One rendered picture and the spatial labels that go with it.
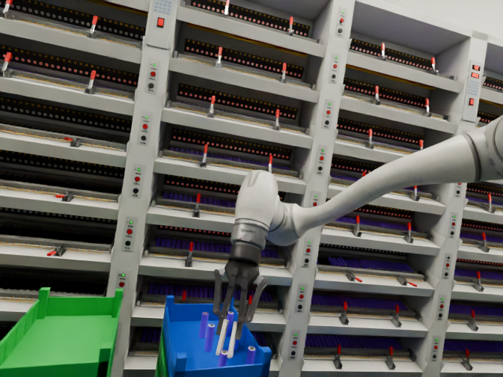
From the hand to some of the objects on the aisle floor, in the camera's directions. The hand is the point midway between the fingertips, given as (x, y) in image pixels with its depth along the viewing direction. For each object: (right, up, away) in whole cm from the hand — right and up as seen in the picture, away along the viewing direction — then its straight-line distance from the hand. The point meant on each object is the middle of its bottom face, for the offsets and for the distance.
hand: (227, 337), depth 62 cm
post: (-50, -42, +51) cm, 83 cm away
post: (+86, -62, +80) cm, 133 cm away
